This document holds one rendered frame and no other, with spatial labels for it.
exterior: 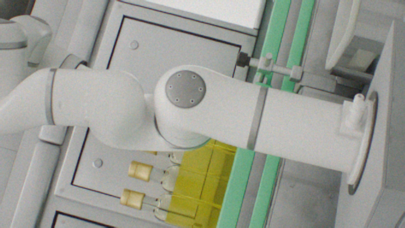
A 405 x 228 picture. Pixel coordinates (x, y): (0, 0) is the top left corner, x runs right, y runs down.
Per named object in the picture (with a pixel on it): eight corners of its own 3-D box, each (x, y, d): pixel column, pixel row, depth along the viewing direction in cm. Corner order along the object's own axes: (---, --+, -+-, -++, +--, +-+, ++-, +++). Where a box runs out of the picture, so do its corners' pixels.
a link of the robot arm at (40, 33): (2, 101, 140) (37, 82, 160) (31, 38, 137) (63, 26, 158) (-38, 79, 140) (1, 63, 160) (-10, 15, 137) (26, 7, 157)
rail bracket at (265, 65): (294, 84, 160) (235, 69, 161) (308, 58, 144) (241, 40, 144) (291, 98, 160) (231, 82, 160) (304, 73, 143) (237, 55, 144)
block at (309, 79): (329, 90, 158) (296, 81, 159) (339, 76, 149) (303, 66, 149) (325, 107, 157) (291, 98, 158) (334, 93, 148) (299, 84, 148)
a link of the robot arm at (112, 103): (49, 117, 111) (67, 151, 126) (218, 123, 111) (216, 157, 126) (55, 56, 114) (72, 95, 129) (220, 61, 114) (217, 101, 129)
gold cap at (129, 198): (140, 213, 157) (119, 208, 158) (144, 200, 160) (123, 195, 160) (141, 203, 155) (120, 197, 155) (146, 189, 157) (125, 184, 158)
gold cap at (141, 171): (147, 185, 157) (126, 179, 158) (150, 178, 161) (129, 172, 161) (151, 169, 156) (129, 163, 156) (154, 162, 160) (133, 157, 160)
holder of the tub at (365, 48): (377, 17, 163) (342, 7, 163) (415, -41, 136) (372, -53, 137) (361, 93, 158) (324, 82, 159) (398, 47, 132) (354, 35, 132)
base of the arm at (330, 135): (383, 69, 112) (278, 44, 113) (376, 136, 103) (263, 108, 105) (357, 137, 123) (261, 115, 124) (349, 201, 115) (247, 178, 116)
